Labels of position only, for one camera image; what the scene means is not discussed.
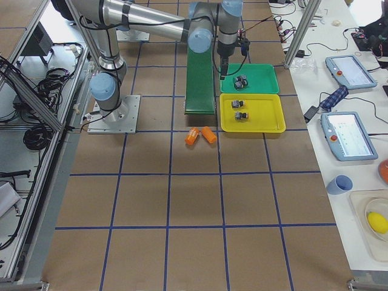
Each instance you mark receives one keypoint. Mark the plain orange cylinder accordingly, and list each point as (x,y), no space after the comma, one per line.
(208,134)

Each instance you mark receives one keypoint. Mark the teach pendant with screen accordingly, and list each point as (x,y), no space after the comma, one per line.
(348,71)

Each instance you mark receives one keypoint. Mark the blue plastic cup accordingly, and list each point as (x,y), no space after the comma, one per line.
(339,185)

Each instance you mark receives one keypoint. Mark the yellow lemon in bowl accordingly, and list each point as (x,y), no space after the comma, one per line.
(377,222)

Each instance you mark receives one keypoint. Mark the yellow push button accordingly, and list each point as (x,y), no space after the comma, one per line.
(237,104)
(241,116)

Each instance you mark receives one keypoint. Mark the black adapter on desk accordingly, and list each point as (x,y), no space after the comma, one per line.
(310,113)

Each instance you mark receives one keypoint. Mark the black gripper over trays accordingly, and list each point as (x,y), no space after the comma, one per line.
(224,54)

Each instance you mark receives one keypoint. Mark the yellow plastic tray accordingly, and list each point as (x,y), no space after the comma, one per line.
(265,113)

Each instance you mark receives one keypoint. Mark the green conveyor belt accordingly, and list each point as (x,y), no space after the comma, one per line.
(199,84)

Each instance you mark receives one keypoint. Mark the green plastic tray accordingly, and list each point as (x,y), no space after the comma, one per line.
(261,78)

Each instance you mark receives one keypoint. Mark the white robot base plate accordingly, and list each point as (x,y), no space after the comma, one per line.
(122,120)
(132,36)

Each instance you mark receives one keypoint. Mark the blue plaid folded umbrella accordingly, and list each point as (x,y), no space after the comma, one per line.
(334,98)

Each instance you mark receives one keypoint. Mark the orange cylinder marked 4680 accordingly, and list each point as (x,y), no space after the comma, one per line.
(192,136)

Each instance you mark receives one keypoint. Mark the robot arm over trays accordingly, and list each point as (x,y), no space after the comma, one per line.
(211,32)

